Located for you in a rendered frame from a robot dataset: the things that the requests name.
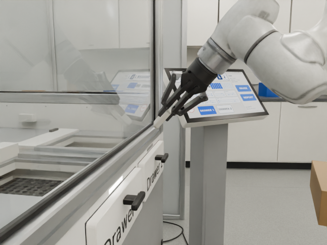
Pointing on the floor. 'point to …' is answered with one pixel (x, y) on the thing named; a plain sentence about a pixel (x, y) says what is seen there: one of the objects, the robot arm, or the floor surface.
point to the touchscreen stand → (208, 184)
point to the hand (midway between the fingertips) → (162, 117)
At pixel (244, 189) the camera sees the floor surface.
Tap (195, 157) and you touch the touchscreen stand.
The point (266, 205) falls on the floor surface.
